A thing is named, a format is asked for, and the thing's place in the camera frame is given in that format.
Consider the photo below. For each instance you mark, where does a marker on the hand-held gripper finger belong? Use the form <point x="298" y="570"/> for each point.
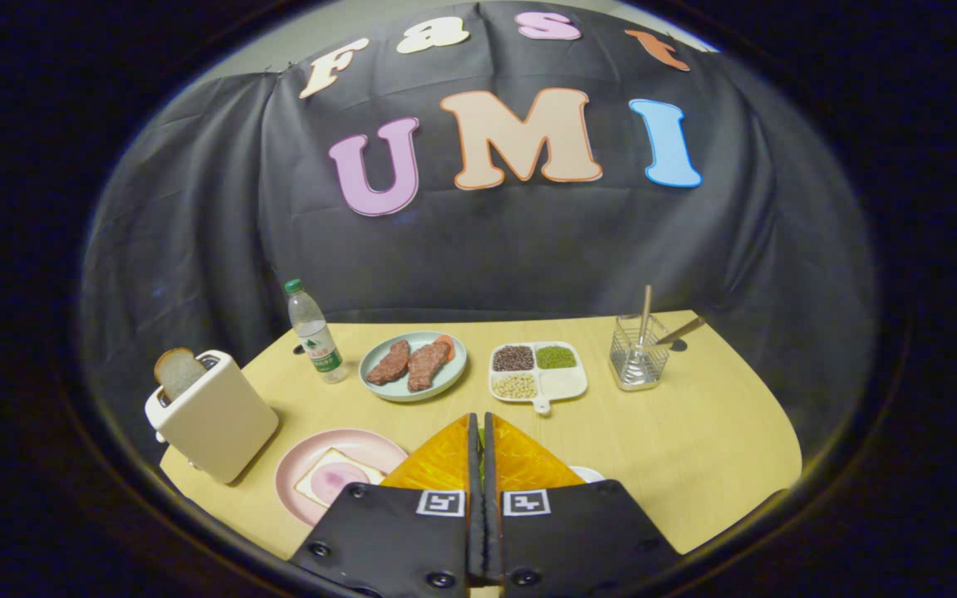
<point x="474" y="515"/>
<point x="493" y="515"/>

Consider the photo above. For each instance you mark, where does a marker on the brown bread slice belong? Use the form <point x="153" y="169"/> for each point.
<point x="179" y="374"/>

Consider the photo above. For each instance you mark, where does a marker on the small white plate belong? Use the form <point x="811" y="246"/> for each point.
<point x="588" y="475"/>

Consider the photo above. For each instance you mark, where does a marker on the yellow soybeans pile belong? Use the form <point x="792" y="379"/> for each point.
<point x="515" y="386"/>

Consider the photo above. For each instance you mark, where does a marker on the pink ham slice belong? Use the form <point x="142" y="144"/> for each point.
<point x="337" y="480"/>

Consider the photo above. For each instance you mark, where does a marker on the teal round plate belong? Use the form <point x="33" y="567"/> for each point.
<point x="454" y="374"/>

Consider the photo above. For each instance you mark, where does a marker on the white divided tray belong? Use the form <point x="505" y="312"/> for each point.
<point x="561" y="384"/>

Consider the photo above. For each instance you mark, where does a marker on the brown meat piece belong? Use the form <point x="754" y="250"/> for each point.
<point x="427" y="365"/>
<point x="389" y="364"/>

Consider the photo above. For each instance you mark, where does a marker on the dark red beans pile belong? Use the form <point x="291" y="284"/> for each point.
<point x="513" y="358"/>

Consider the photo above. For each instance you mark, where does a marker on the white bread slice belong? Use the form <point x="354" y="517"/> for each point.
<point x="310" y="488"/>

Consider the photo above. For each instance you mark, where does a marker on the green beans pile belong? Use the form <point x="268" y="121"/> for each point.
<point x="556" y="357"/>

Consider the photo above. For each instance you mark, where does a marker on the orange food slice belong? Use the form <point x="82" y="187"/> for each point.
<point x="448" y="345"/>

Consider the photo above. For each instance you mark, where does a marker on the pink round plate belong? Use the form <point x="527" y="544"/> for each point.
<point x="296" y="473"/>

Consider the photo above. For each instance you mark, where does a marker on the clear water bottle green cap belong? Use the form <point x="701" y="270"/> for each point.
<point x="316" y="340"/>

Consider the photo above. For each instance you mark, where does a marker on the black backdrop cloth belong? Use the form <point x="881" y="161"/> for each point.
<point x="528" y="249"/>

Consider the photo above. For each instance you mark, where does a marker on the white toaster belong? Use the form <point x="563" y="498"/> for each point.
<point x="221" y="423"/>

